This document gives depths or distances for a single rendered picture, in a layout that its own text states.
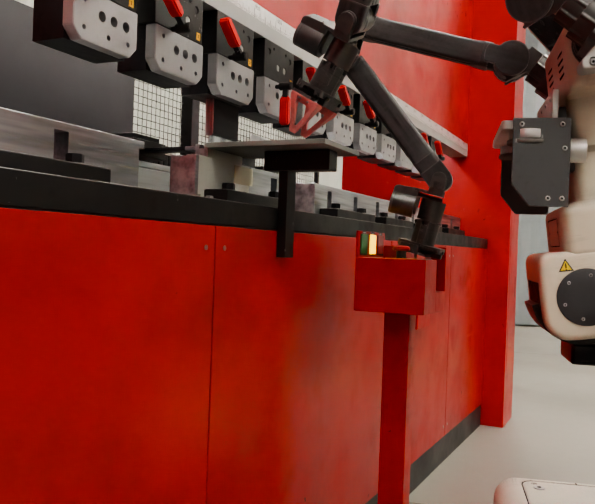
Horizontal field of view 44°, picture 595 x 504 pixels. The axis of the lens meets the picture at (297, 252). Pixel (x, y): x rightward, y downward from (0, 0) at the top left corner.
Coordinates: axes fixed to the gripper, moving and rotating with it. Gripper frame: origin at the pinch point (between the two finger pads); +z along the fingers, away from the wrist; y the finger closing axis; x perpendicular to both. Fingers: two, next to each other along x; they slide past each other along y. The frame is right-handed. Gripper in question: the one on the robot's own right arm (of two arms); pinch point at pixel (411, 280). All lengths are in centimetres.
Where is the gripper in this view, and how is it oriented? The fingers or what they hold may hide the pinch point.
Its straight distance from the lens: 175.6
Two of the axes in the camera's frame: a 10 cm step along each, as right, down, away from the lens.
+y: -8.8, -2.7, 3.8
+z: -2.5, 9.6, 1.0
